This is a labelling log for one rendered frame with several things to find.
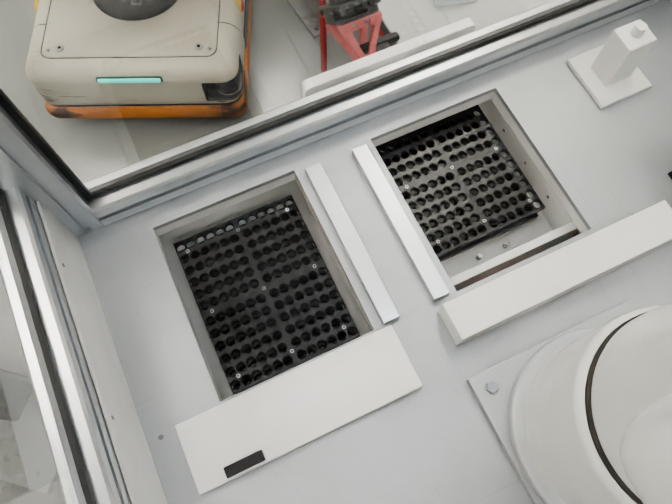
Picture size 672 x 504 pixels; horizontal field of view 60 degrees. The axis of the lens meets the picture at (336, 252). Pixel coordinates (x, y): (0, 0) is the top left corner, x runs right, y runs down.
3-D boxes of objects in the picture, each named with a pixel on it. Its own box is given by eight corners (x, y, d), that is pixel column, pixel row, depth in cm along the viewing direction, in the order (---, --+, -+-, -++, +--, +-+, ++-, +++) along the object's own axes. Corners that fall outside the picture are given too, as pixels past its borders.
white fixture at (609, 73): (565, 62, 84) (594, 11, 75) (613, 42, 86) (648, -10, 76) (600, 109, 82) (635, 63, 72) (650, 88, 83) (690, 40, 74)
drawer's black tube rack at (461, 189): (361, 151, 92) (363, 129, 85) (458, 111, 94) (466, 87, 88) (428, 272, 84) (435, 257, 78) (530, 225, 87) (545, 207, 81)
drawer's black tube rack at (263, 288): (184, 259, 85) (172, 243, 79) (294, 213, 88) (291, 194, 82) (240, 400, 78) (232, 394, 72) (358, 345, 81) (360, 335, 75)
